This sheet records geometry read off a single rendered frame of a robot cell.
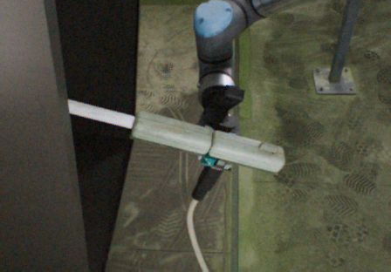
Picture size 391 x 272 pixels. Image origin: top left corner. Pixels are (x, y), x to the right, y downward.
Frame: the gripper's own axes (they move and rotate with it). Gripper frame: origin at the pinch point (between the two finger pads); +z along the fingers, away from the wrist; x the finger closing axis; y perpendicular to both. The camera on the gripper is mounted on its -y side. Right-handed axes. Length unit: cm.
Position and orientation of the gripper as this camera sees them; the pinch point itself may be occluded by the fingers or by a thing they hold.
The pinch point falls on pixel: (220, 159)
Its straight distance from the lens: 82.8
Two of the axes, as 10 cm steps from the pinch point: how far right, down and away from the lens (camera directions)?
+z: -0.3, 7.2, -6.9
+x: -9.4, -2.6, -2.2
